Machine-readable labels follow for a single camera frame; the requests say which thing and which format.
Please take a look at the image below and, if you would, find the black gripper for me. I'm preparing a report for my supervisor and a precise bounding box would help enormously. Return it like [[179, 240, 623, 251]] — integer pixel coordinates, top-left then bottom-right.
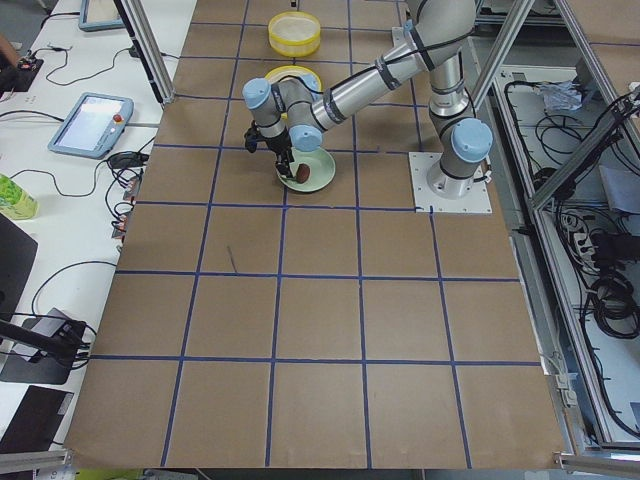
[[244, 124, 295, 179]]

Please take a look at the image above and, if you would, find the brown bun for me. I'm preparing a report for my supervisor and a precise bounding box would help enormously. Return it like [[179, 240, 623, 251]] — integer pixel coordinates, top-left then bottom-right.
[[295, 163, 311, 184]]

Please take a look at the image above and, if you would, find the yellow steamer basket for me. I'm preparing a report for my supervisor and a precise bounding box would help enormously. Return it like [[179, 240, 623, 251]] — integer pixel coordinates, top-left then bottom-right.
[[268, 11, 321, 58], [265, 65, 322, 94]]

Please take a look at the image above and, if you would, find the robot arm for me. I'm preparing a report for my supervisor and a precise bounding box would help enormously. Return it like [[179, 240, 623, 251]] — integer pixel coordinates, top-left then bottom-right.
[[243, 0, 493, 199]]

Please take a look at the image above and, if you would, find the light green plate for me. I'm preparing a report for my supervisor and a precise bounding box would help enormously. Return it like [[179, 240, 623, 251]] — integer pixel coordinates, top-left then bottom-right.
[[277, 148, 336, 193]]

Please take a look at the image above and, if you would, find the teach pendant near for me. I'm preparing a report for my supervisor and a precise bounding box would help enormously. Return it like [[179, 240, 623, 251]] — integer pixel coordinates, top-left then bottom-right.
[[47, 92, 134, 159]]

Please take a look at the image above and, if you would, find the teach pendant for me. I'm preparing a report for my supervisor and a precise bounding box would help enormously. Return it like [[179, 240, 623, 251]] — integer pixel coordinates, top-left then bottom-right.
[[47, 92, 134, 159], [78, 0, 125, 32]]

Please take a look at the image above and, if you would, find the teach pendant far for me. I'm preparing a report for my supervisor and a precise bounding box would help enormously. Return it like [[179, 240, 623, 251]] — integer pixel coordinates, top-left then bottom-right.
[[78, 0, 125, 32]]

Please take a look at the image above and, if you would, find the green drink bottle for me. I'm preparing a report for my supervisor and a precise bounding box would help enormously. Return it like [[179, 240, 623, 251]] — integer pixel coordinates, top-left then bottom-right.
[[0, 174, 38, 220]]

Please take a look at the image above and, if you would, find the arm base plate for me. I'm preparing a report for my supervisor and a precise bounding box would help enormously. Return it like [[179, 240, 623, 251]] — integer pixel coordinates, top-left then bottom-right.
[[408, 152, 492, 215]]

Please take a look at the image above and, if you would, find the aluminium frame post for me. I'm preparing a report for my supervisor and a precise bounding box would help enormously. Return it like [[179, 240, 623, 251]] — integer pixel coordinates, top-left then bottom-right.
[[114, 0, 175, 106]]

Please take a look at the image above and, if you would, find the black camera stand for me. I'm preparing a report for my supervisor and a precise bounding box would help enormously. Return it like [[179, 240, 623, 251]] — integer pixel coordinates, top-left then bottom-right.
[[1, 309, 88, 385]]

